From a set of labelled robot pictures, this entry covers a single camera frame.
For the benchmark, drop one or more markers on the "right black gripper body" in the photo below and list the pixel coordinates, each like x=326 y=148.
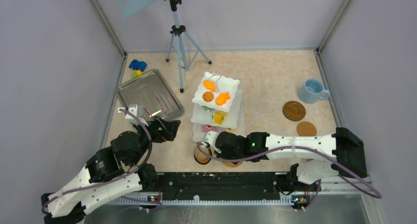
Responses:
x=225 y=155

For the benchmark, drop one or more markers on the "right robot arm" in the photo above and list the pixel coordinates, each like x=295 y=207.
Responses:
x=340 y=153

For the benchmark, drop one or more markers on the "yellow white cake toy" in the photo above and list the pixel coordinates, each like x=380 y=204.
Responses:
x=231 y=130

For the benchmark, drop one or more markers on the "small orange-rimmed mug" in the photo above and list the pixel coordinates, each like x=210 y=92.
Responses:
x=199 y=154

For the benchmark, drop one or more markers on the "plain brown round coaster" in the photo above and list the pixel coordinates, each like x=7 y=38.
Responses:
x=306 y=129

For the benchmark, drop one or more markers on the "green swirl roll cake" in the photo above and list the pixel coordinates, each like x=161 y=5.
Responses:
x=207 y=108

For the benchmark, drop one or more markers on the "yellow cake slice toy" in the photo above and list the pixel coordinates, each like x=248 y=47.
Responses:
x=218 y=117

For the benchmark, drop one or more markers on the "dark wooden round saucer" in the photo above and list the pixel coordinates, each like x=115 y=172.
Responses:
x=294 y=111

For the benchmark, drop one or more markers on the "light blue ceramic cup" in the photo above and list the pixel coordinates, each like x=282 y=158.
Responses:
x=312 y=90

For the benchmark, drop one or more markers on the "orange round pastry toy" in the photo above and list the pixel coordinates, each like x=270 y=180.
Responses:
x=208 y=96

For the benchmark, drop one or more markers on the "black orange round coaster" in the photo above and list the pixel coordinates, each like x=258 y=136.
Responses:
x=202 y=161

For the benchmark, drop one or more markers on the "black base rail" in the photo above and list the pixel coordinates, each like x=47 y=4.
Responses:
x=225 y=187

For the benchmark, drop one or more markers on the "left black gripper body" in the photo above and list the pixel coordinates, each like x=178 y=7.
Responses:
x=156 y=135

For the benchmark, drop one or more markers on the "metal baking tray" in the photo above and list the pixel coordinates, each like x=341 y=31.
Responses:
x=152 y=81

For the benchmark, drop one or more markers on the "pink cake toy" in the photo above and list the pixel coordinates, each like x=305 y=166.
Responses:
x=208 y=128

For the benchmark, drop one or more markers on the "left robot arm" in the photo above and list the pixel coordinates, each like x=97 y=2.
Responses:
x=110 y=173

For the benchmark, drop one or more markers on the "white three-tier serving stand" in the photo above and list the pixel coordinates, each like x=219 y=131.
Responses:
x=233 y=107

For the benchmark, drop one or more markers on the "green yellow block toy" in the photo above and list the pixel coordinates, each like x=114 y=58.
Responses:
x=136 y=74

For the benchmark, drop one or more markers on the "light blue tripod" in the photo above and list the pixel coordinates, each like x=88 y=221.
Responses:
x=177 y=43

